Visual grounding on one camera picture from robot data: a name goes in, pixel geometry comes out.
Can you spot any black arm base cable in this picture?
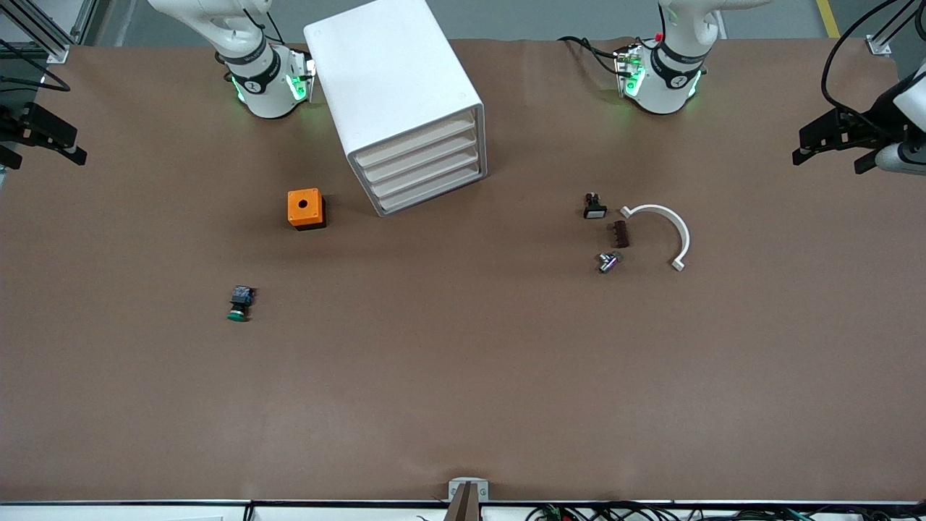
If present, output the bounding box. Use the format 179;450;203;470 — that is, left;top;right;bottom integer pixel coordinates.
557;35;624;75

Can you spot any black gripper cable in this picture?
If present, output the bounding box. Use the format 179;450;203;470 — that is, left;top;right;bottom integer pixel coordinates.
0;40;72;92
821;0;926;135

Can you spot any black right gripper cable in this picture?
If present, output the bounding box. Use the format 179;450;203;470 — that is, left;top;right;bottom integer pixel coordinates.
0;40;72;92

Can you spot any tangled cable bundle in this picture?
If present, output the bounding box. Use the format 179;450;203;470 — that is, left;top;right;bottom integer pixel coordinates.
524;501;926;521

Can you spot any green push button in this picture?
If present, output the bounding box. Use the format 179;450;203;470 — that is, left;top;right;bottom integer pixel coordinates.
226;285;255;323

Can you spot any white curved plastic bracket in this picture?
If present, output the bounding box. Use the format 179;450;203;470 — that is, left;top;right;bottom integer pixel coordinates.
620;205;691;272

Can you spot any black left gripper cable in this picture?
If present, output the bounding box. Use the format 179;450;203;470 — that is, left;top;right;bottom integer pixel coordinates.
821;0;926;135

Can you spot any aluminium frame profile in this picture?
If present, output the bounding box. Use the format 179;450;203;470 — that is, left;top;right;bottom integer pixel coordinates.
865;0;926;56
0;0;73;64

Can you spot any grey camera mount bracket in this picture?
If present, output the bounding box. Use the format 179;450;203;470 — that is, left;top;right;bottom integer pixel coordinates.
443;478;490;521

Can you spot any orange button box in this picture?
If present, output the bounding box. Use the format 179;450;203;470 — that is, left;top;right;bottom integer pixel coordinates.
287;188;327;232

